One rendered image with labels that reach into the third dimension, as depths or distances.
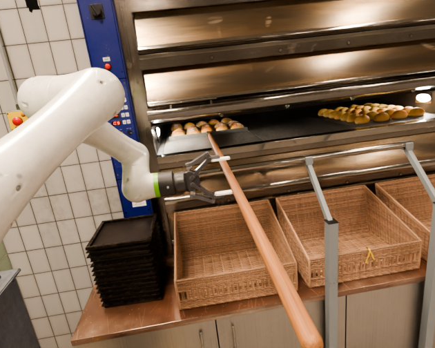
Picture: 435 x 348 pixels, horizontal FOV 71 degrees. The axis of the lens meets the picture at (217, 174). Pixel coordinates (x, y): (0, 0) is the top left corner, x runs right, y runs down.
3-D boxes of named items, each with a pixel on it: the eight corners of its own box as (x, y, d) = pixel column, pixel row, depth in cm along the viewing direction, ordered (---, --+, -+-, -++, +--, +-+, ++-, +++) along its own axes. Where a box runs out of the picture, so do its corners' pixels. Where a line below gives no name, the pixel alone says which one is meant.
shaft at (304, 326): (326, 357, 41) (326, 339, 40) (304, 361, 40) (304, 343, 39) (212, 137, 204) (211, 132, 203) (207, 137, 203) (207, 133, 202)
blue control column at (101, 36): (163, 217, 378) (130, 28, 315) (177, 215, 379) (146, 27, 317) (150, 342, 194) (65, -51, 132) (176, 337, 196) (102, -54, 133)
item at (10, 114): (18, 130, 152) (12, 110, 149) (39, 128, 153) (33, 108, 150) (10, 132, 145) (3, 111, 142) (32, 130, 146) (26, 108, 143)
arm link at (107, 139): (62, 143, 89) (94, 133, 87) (63, 110, 93) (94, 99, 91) (130, 177, 122) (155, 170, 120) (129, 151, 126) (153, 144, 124)
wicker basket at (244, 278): (179, 254, 182) (172, 211, 174) (271, 239, 185) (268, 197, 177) (177, 312, 135) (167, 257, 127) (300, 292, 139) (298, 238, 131)
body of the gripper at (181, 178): (173, 169, 117) (197, 166, 118) (177, 190, 120) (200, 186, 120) (172, 175, 110) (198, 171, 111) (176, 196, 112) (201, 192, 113)
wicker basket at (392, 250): (275, 239, 186) (273, 197, 178) (363, 224, 191) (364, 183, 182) (308, 290, 139) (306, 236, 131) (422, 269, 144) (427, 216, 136)
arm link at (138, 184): (126, 207, 117) (118, 199, 106) (125, 177, 121) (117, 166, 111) (163, 202, 118) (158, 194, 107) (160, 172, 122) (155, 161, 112)
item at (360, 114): (315, 115, 247) (315, 108, 245) (371, 108, 251) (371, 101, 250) (358, 125, 189) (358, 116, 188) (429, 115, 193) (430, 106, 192)
